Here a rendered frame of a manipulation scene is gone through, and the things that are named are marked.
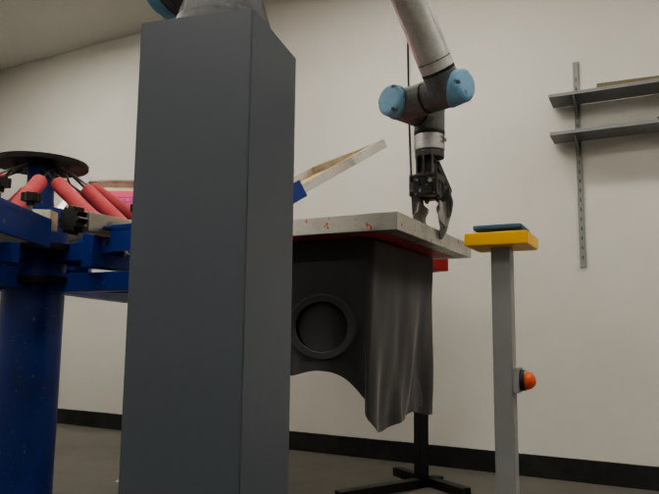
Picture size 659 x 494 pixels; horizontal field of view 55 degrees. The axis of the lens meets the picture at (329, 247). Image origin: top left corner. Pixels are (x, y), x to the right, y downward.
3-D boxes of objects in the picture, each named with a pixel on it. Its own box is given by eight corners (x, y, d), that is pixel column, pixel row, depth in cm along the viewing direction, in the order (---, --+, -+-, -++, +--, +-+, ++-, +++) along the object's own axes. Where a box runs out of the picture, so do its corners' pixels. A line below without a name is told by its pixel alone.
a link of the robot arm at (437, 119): (404, 92, 157) (426, 101, 163) (405, 135, 156) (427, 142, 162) (430, 83, 152) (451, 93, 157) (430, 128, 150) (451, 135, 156)
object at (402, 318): (436, 415, 172) (434, 257, 178) (371, 440, 133) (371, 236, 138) (425, 414, 174) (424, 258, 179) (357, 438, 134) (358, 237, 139)
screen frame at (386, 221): (471, 258, 180) (471, 244, 180) (397, 229, 128) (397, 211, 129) (241, 267, 215) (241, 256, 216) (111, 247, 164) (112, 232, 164)
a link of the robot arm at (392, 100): (411, 74, 142) (441, 87, 149) (375, 87, 150) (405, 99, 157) (411, 108, 141) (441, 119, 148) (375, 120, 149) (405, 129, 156)
